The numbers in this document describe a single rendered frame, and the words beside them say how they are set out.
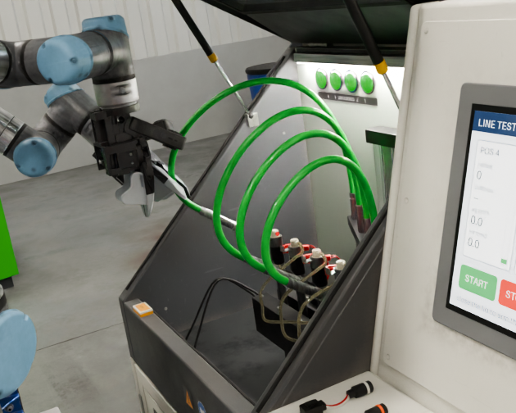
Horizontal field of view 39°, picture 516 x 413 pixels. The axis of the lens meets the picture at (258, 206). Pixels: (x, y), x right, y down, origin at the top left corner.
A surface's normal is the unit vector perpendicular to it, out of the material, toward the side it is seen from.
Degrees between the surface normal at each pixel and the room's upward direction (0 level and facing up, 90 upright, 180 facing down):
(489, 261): 76
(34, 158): 90
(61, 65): 90
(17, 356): 97
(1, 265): 90
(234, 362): 0
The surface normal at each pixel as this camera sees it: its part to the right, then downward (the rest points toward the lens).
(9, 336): 0.94, 0.11
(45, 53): -0.36, 0.33
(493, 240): -0.88, 0.02
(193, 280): 0.47, 0.20
